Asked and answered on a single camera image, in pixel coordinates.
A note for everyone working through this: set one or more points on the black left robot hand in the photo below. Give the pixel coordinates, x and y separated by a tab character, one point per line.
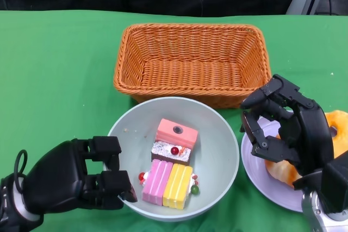
59	175

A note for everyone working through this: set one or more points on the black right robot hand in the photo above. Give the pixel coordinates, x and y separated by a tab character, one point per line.
312	134

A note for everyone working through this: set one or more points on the grey bowl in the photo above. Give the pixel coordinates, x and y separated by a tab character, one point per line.
217	161

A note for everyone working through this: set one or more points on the lavender plate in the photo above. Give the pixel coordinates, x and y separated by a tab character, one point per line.
253	172

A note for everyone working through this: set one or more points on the chocolate cake slice silver top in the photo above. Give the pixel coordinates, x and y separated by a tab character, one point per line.
163	153

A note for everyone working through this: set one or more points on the salmon pink cake slice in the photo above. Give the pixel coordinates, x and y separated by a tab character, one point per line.
168	131

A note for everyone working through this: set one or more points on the yellow striped cake slice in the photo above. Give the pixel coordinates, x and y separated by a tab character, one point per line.
176	188

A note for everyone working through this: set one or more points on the orange wicker basket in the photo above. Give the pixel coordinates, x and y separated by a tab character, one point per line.
190	80

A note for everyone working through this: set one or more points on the green tablecloth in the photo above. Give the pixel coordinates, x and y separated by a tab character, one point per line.
68	52

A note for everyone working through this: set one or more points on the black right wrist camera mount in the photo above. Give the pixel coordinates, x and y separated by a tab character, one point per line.
334	180

